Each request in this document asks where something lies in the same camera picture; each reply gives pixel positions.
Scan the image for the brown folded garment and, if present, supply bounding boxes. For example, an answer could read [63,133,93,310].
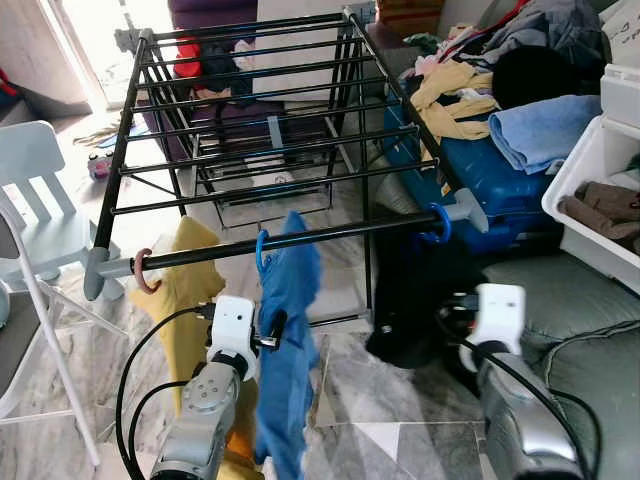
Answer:
[558,180,640,246]

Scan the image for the grey folding chair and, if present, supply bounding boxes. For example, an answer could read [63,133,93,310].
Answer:
[0,190,136,471]

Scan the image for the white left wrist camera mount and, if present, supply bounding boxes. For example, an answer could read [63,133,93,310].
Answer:
[208,295,258,381]

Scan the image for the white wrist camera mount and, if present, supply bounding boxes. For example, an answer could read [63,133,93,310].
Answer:
[470,283,528,373]
[208,295,258,381]

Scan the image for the white plastic basket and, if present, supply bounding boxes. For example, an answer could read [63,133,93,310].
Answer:
[542,65,640,291]

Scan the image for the black cloth heap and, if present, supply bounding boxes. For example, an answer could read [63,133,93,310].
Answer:
[490,45,579,111]

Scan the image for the black metal drying rack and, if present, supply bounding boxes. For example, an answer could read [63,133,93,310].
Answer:
[83,5,491,301]

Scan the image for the light blue folded cloth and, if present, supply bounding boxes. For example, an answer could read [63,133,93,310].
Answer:
[487,95,603,176]

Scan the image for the red garment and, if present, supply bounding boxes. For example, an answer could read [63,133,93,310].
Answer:
[172,35,203,81]

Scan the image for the white printed bag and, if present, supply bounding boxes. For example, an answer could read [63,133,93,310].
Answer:
[600,0,640,71]

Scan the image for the mustard crumpled garment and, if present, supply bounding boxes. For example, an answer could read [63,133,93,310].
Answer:
[408,60,501,141]

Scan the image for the blue t-shirt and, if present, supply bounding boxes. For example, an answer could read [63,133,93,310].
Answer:
[252,210,323,480]

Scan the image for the yellow t-shirt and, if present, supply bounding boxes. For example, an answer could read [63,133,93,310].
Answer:
[128,215,263,480]

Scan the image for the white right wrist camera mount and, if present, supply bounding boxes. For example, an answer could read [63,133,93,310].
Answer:
[470,283,528,373]

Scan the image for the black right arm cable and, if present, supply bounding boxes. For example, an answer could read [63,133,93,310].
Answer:
[435,305,606,480]

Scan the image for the pink plastic hanger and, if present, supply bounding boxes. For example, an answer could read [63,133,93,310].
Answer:
[132,247,163,296]

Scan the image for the grey green sofa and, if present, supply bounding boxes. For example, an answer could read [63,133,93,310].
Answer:
[370,150,640,480]

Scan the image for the black garment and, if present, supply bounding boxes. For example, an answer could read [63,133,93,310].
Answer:
[365,235,491,369]

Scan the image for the blue plastic hanger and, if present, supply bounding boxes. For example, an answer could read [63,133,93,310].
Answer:
[420,203,453,245]
[254,228,276,276]

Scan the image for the pale plastic chair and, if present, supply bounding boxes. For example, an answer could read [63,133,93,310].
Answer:
[0,120,101,291]

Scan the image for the grey crumpled garment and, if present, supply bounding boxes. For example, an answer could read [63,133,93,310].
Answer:
[478,0,606,66]

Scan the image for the dark purple upholstered seat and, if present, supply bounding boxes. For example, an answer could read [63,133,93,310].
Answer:
[140,0,261,166]

